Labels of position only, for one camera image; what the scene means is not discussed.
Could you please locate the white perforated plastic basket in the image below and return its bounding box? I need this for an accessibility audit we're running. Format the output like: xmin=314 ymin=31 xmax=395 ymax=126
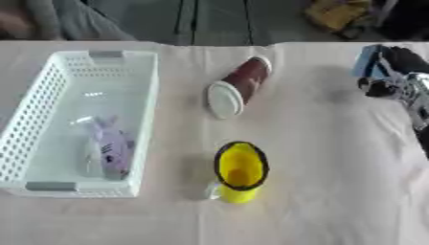
xmin=0 ymin=50 xmax=161 ymax=199

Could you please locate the yellow cup with black rim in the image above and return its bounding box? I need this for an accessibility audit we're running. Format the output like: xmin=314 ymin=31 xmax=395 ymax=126
xmin=213 ymin=141 xmax=272 ymax=204

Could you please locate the yellow bag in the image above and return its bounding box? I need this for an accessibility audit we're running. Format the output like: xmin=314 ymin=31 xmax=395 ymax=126
xmin=303 ymin=0 xmax=377 ymax=33

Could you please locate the black tripod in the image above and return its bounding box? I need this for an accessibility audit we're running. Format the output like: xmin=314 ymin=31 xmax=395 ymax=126
xmin=172 ymin=0 xmax=257 ymax=46

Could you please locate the brown cup with white lid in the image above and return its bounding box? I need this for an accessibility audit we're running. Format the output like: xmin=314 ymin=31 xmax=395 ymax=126
xmin=204 ymin=56 xmax=275 ymax=121

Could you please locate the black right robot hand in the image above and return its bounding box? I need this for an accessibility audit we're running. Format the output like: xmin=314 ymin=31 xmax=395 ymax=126
xmin=351 ymin=44 xmax=429 ymax=99

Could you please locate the person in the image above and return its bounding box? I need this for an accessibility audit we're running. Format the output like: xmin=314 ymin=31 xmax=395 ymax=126
xmin=0 ymin=0 xmax=140 ymax=41

